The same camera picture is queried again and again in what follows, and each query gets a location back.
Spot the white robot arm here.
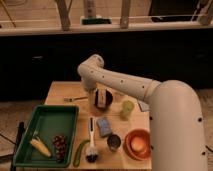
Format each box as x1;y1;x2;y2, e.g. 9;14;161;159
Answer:
77;54;208;171

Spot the green plastic tray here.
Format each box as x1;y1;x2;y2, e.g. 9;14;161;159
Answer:
13;105;79;168

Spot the wooden block on plate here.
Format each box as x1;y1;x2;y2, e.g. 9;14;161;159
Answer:
97;89;106;108

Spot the dark round plate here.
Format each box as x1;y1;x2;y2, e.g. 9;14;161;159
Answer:
93;88;113;110

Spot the green plastic cup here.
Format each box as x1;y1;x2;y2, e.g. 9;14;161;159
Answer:
121;100;134;119

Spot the blue sponge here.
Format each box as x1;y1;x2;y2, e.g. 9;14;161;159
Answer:
96;117;112;137

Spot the blue grey cloth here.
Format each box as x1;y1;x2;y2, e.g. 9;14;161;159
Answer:
138;101;149;112

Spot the small metal cup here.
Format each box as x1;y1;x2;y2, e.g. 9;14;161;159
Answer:
107;134;121;151

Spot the orange bowl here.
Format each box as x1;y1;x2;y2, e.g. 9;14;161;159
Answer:
124;129;151;161

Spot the peach fruit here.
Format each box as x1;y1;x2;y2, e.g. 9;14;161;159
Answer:
131;137;145;152

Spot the dark red grape bunch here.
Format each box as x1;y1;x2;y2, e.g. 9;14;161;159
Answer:
52;135;67;162

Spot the green chili pepper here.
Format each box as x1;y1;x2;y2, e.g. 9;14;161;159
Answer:
73;139;90;167

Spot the yellow corn cob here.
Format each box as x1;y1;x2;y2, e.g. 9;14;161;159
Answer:
30;137;52;157

